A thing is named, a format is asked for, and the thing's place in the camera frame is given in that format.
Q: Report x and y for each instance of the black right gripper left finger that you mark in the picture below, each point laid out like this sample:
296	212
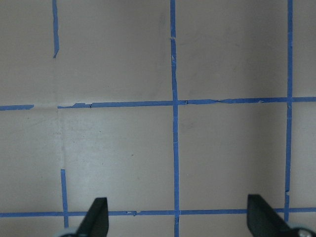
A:
96	221

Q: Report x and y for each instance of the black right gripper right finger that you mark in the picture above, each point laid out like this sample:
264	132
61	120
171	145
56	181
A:
262	220

